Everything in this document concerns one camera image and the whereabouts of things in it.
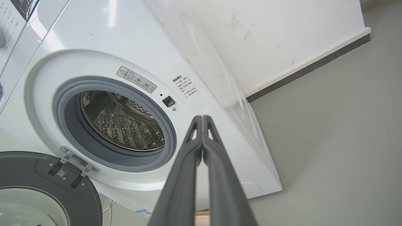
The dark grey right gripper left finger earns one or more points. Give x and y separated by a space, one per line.
179 188

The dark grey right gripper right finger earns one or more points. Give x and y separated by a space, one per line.
224 188

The stainless steel washing machine drum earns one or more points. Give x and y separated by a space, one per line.
125 125

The dark grey round washer door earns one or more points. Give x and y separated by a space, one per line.
81 194

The dark grey control panel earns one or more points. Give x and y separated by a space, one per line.
26 7

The blue white rating sticker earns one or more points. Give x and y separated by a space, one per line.
143 212

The black door latch socket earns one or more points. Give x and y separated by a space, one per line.
168 101

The printed text notice label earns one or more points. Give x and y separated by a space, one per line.
185 86

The grey warning sticker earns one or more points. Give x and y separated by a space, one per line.
136 79

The grey rubber door gasket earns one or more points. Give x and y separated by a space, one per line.
66 119

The white front-load washing machine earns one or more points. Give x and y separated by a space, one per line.
125 40

